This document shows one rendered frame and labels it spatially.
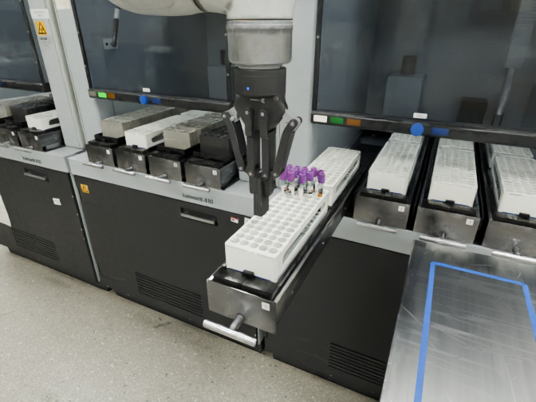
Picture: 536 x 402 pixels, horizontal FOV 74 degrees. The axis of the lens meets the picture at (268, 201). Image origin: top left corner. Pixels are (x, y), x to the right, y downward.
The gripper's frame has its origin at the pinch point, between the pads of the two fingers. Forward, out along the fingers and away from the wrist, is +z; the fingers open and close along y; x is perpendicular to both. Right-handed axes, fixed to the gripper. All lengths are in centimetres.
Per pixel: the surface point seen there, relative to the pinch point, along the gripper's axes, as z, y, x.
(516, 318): 13.0, -40.3, -2.9
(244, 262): 11.0, 0.9, 4.7
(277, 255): 8.5, -4.8, 3.8
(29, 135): 15, 126, -38
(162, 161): 15, 56, -37
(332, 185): 8.5, -4.6, -27.8
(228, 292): 15.5, 2.2, 8.2
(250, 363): 95, 25, -37
